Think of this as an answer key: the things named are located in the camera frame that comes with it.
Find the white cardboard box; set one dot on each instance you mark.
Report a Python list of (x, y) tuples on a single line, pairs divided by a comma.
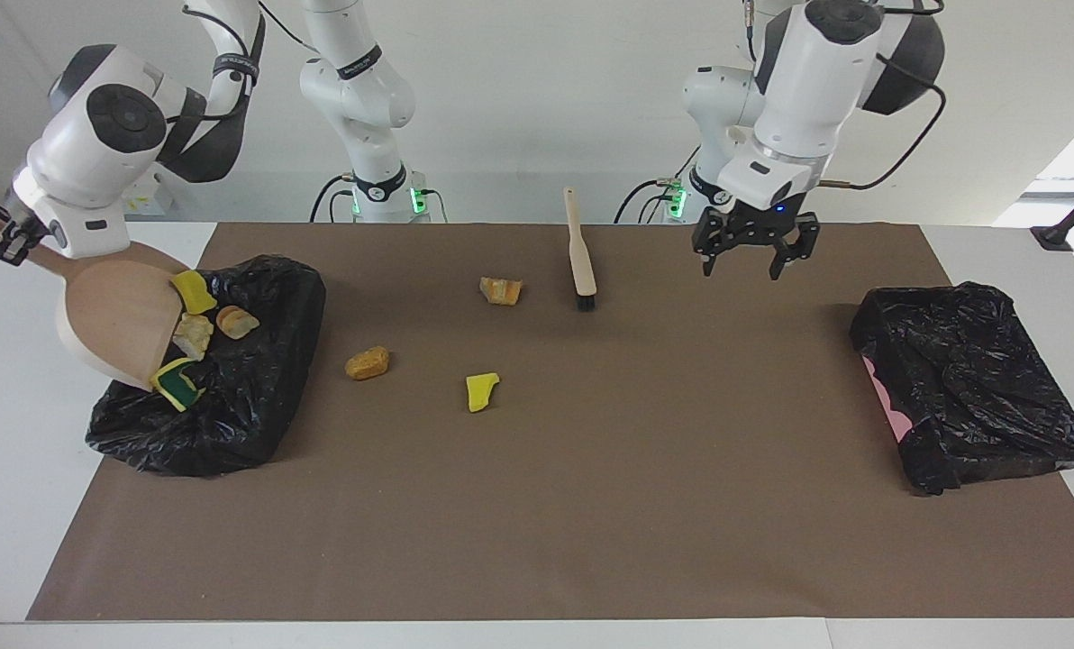
[(154, 203)]

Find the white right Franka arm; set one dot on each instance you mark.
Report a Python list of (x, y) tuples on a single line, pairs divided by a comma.
[(104, 135)]

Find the brown paper table mat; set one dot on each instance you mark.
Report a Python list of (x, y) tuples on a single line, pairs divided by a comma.
[(537, 505)]

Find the orange-brown foam cylinder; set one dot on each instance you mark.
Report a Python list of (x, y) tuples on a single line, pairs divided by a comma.
[(368, 363)]

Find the pink plastic bin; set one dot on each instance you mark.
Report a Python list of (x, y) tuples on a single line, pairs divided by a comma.
[(888, 397)]

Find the orange striped foam chunk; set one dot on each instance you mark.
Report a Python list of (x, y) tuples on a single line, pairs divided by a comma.
[(501, 290)]

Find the cream ribbed foam chunk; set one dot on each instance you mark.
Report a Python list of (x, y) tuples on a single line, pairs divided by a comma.
[(236, 323)]

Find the yellow sponge wedge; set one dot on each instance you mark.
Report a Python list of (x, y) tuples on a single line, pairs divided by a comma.
[(478, 392)]

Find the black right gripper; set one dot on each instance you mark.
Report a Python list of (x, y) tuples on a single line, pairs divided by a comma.
[(36, 236)]

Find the green and yellow sponge piece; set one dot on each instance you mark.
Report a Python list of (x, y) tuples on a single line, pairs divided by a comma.
[(177, 386)]

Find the beige plastic dustpan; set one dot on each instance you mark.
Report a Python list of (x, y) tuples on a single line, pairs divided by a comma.
[(113, 315)]

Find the pale beige foam chunk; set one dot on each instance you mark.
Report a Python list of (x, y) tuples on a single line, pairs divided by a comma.
[(193, 335)]

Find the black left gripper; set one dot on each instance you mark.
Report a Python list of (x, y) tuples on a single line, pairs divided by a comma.
[(762, 223)]

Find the beige hand brush black bristles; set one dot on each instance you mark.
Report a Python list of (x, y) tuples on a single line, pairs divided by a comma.
[(580, 252)]

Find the black bag over pink bin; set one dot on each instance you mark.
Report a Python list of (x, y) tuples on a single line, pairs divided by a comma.
[(969, 379)]

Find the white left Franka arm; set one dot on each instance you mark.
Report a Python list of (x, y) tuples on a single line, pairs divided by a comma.
[(807, 81)]

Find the bright yellow foam block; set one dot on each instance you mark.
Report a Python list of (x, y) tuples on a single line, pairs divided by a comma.
[(195, 293)]

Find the crumpled black trash bag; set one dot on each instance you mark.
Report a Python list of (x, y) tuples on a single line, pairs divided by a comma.
[(258, 379)]

